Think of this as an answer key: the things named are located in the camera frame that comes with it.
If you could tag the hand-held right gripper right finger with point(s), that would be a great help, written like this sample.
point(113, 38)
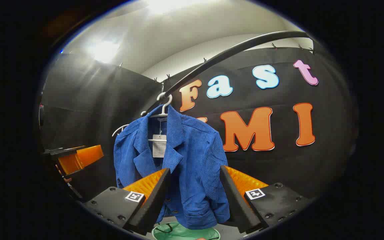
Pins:
point(237, 203)

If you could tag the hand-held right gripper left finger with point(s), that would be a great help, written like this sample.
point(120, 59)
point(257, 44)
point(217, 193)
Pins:
point(155, 200)

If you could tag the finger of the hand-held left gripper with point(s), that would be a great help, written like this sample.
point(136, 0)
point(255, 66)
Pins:
point(82, 158)
point(66, 180)

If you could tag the green laundry hamper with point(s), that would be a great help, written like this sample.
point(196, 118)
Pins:
point(185, 233)

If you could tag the white plastic hanger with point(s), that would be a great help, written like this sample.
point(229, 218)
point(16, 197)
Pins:
point(167, 106)
point(120, 128)

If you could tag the white paper tag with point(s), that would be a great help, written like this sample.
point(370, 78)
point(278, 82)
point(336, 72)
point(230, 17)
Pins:
point(159, 146)

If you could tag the black backdrop cloth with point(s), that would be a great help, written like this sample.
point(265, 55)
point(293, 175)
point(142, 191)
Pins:
point(278, 166)

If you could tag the black clothes rack rail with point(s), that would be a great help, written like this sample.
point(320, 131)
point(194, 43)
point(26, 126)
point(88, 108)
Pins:
point(232, 50)

